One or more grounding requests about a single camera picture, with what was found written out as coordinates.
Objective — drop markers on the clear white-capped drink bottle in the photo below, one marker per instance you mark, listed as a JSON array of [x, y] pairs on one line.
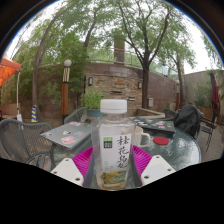
[[113, 146]]

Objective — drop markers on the flat round red coaster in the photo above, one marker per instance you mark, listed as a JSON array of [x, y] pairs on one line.
[[161, 140]]

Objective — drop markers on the dark laptop with stickers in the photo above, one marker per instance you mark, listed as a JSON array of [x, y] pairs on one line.
[[156, 125]]

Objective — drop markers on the closed maroon patio umbrella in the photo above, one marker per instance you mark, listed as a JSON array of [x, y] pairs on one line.
[[214, 93]]

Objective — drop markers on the white ceramic mug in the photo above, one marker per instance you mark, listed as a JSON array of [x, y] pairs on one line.
[[141, 136]]

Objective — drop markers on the leaning slim-trunk tree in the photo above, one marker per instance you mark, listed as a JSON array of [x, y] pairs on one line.
[[36, 76]]

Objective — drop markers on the black wall lantern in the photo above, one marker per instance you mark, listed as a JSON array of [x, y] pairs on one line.
[[90, 81], [140, 85]]

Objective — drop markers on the black metal patio chair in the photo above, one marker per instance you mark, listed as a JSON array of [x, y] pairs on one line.
[[208, 128]]

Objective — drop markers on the grey metal mesh chair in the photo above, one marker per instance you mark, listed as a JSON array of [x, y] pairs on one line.
[[168, 114], [20, 140], [71, 115]]

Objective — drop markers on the wooden globe lamp post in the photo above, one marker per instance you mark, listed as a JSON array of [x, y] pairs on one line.
[[65, 96]]

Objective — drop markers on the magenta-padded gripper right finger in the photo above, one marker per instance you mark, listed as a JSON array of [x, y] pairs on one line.
[[156, 169]]

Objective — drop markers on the black jacket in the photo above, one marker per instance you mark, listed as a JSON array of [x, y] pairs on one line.
[[188, 120]]

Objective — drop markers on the grey wall utility box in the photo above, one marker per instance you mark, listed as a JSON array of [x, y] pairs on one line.
[[150, 102]]

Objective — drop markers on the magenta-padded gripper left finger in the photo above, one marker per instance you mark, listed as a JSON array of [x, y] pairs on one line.
[[68, 170]]

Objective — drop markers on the orange canopy tent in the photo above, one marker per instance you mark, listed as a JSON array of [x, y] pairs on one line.
[[8, 71]]

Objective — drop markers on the green potted plant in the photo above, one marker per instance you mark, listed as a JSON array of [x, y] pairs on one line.
[[91, 100]]

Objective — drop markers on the tall dark-trunk tree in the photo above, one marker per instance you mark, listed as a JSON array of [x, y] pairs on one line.
[[145, 86]]

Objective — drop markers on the yellow blue striped bollard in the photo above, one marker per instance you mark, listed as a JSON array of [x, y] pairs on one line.
[[34, 114]]

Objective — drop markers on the grey laptop with stickers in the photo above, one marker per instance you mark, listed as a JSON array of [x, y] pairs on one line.
[[66, 135]]

